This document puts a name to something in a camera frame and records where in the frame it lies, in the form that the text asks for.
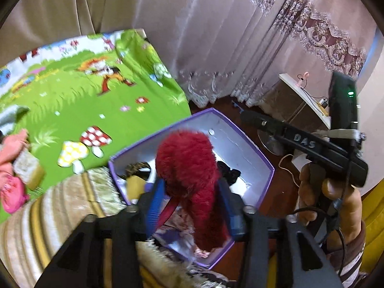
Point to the yellow garment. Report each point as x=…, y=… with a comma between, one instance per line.
x=375, y=225

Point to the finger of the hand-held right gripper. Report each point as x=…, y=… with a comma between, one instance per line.
x=279, y=130

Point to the red fuzzy cloth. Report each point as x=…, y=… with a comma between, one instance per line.
x=186, y=162

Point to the white desk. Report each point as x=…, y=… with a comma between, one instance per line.
x=295, y=84

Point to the person's right forearm striped sleeve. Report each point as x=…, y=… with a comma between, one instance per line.
x=354, y=261

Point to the yellow cloth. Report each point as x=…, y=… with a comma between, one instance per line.
x=135, y=189

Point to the bright pink small garment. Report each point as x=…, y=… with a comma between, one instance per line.
x=12, y=193

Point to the person's right hand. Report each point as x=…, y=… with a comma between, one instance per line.
x=351, y=210

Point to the floral patterned cloth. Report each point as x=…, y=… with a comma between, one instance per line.
x=177, y=223

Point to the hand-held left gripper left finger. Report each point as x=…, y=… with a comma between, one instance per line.
x=154, y=205

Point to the white grey sock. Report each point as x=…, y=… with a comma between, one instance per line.
x=13, y=117

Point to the small pink desk item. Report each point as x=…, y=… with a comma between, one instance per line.
x=302, y=78

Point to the black cloth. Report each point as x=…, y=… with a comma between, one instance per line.
x=228, y=172

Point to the small charger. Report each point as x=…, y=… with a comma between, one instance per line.
x=323, y=102

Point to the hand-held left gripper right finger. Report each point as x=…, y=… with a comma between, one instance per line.
x=231, y=214

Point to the purple cardboard box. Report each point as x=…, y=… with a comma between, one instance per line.
x=228, y=138

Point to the green cartoon printed mat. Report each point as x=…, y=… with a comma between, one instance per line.
x=75, y=102

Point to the metal fan base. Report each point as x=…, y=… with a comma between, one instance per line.
x=270, y=145

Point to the small blue floor item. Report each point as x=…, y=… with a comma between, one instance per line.
x=237, y=106

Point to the mauve curtain with lace hem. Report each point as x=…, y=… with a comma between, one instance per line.
x=186, y=21

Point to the maroon patterned lace curtain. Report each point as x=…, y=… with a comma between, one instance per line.
x=327, y=36

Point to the pink cloth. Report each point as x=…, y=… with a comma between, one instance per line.
x=13, y=150

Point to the brown patterned cloth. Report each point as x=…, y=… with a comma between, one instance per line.
x=136, y=168

